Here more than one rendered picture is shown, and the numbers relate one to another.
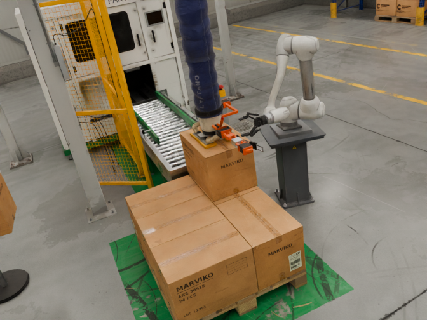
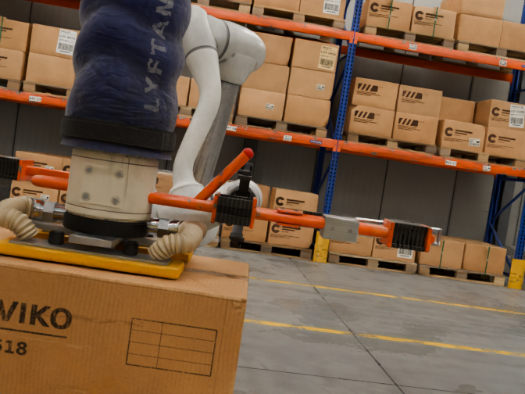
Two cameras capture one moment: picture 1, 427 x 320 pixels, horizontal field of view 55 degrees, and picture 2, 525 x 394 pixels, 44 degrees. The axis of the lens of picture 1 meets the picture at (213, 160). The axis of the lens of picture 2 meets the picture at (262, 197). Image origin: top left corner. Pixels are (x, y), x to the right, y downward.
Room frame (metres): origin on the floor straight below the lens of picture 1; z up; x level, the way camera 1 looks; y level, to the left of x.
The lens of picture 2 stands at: (2.35, 1.12, 1.18)
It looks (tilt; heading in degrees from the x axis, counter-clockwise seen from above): 3 degrees down; 288
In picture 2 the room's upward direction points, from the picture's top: 9 degrees clockwise
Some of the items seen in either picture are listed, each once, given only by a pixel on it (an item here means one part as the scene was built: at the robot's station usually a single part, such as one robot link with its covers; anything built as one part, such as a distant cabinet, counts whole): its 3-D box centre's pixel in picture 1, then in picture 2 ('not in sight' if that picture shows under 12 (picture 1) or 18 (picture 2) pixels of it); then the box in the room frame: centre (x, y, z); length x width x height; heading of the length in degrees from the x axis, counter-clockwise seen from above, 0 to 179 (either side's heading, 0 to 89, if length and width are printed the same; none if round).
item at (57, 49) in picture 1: (61, 61); not in sight; (3.75, 1.19, 1.62); 0.20 x 0.05 x 0.30; 19
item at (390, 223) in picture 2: (245, 148); (405, 235); (2.48, -0.23, 1.08); 0.08 x 0.07 x 0.05; 19
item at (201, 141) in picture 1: (202, 137); (92, 248); (3.02, 0.05, 0.97); 0.34 x 0.10 x 0.05; 19
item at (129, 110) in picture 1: (96, 106); not in sight; (4.06, 1.09, 1.05); 0.87 x 0.10 x 2.10; 71
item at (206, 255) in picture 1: (208, 230); not in sight; (2.62, 0.14, 0.34); 1.20 x 1.00 x 0.40; 19
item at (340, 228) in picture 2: (237, 142); (339, 227); (2.61, -0.19, 1.07); 0.07 x 0.07 x 0.04; 19
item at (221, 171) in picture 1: (217, 158); (88, 353); (3.05, -0.03, 0.74); 0.60 x 0.40 x 0.40; 19
